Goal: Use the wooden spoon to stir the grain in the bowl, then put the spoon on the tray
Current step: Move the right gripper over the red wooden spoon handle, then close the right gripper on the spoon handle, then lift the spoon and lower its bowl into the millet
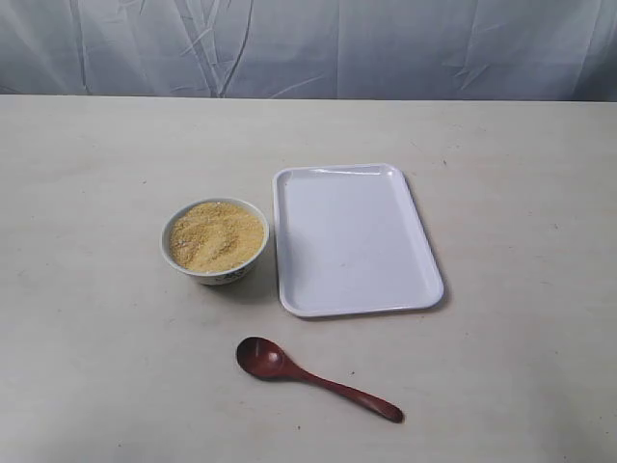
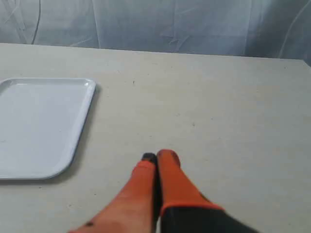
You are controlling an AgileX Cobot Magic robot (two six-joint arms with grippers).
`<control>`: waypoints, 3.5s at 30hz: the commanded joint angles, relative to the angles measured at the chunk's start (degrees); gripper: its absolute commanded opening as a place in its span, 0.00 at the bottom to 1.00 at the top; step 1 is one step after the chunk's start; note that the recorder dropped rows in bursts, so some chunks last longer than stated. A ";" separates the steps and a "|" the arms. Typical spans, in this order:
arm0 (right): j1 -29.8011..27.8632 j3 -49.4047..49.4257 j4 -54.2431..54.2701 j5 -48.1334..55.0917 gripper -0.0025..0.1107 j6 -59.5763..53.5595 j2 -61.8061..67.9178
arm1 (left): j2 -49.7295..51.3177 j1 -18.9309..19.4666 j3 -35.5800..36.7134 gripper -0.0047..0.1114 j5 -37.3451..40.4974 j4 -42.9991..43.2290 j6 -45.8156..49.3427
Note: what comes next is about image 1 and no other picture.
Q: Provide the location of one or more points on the white rectangular plastic tray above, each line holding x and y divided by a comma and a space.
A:
349, 241

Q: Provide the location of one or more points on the dark red wooden spoon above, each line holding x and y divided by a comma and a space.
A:
265, 360

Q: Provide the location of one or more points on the white patterned ceramic bowl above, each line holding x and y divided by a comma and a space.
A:
222, 278

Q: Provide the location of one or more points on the grey wrinkled backdrop cloth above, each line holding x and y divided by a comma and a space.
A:
513, 50

